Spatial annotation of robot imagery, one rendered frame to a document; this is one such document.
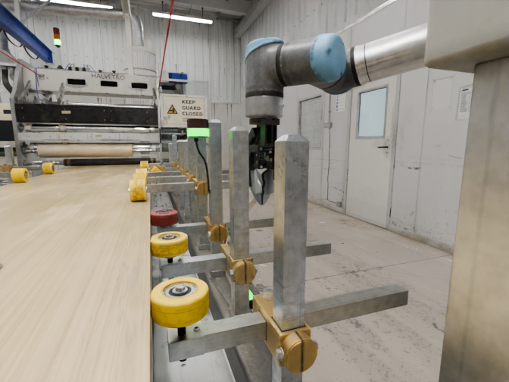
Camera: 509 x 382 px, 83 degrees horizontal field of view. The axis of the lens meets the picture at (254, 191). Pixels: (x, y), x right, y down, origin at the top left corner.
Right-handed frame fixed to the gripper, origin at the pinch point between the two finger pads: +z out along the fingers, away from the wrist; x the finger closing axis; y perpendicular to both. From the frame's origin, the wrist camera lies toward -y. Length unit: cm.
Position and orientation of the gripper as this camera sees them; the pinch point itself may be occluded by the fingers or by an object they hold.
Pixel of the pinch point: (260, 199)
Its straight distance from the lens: 74.4
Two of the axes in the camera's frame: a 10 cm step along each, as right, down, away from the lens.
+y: 3.4, 1.5, -9.3
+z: 0.0, 9.9, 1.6
